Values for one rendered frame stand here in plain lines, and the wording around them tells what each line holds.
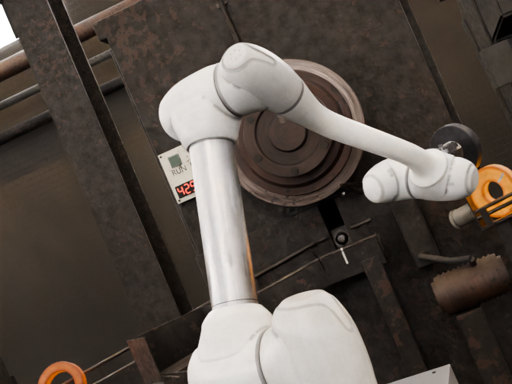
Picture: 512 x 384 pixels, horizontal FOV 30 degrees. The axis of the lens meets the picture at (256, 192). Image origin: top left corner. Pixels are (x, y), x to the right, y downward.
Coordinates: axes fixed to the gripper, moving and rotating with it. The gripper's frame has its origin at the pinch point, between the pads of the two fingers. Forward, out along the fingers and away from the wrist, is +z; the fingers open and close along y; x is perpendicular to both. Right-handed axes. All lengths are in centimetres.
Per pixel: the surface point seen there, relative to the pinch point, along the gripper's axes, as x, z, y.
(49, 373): -14, -63, -146
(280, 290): -20, -19, -70
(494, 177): -13.7, 8.3, 2.6
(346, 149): 12.0, 2.9, -38.0
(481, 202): -19.0, 8.3, -5.0
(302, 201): 3, -7, -55
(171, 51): 68, -5, -83
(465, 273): -36.3, 0.5, -15.5
